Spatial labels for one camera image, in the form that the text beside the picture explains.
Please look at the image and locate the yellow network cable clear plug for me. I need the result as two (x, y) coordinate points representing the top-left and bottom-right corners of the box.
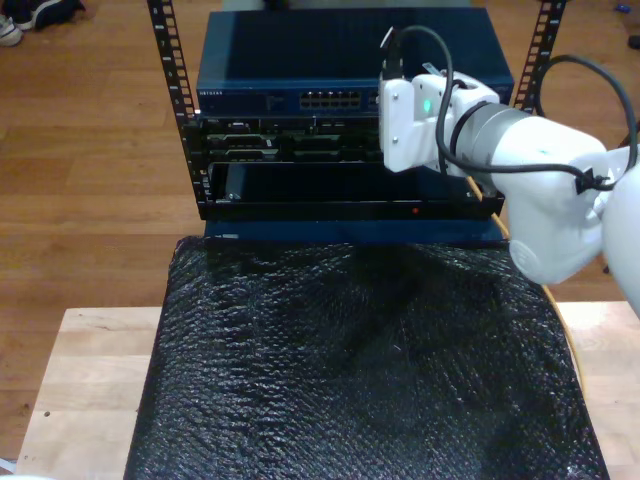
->
(467, 178), (587, 396)

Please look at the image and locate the black rack server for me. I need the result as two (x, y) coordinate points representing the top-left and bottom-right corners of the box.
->
(182, 115), (387, 164)

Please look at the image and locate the black bubble wrap mat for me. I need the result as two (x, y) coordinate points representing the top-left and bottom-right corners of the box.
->
(124, 237), (609, 480)

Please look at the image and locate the white sneaker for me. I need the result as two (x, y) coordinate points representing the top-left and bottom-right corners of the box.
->
(0, 14), (25, 49)

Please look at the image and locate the long black camera cable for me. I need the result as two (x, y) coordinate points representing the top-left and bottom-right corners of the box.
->
(380, 25), (640, 194)

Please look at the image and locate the blue network switch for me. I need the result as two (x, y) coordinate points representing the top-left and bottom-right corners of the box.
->
(196, 8), (516, 117)

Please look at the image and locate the black perforated rack post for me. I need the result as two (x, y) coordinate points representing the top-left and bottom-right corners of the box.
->
(146, 0), (214, 222)
(512, 0), (570, 114)

